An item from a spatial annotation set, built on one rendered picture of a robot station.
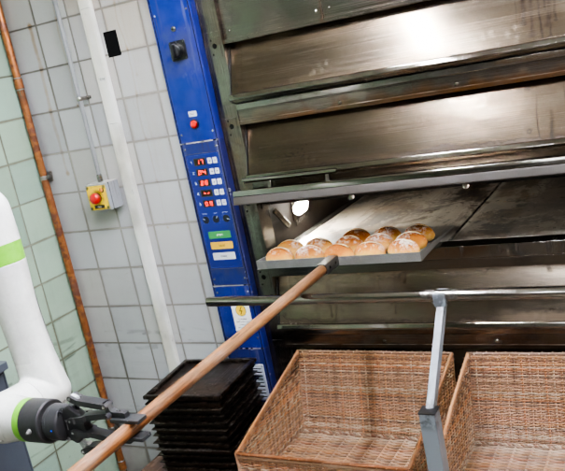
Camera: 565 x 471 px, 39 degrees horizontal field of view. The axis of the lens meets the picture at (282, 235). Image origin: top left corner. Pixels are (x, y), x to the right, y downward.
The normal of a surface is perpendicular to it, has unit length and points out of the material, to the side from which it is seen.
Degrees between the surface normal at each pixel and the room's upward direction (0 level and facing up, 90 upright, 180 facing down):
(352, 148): 70
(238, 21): 90
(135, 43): 90
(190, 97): 90
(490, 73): 90
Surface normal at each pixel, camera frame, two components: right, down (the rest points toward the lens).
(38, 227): 0.87, -0.07
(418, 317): -0.48, -0.05
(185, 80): -0.44, 0.30
